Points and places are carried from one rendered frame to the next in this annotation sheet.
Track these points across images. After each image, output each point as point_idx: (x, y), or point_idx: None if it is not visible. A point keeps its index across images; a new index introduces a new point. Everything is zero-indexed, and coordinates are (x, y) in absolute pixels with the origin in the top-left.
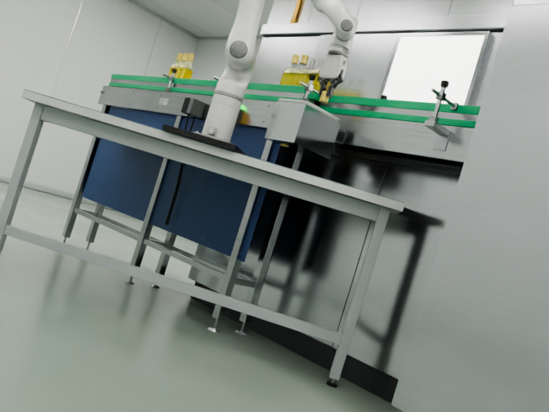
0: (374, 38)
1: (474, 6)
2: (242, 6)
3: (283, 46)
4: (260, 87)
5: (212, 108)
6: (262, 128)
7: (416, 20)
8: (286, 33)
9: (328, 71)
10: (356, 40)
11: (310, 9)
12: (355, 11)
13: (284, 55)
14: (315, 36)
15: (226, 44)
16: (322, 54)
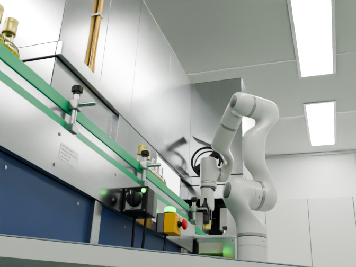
0: (147, 147)
1: (171, 152)
2: (265, 150)
3: (80, 94)
4: (167, 192)
5: (267, 255)
6: (172, 245)
7: (160, 146)
8: (89, 82)
9: (212, 204)
10: (140, 141)
11: (101, 67)
12: (130, 105)
13: (83, 109)
14: (107, 107)
15: (276, 193)
16: (122, 139)
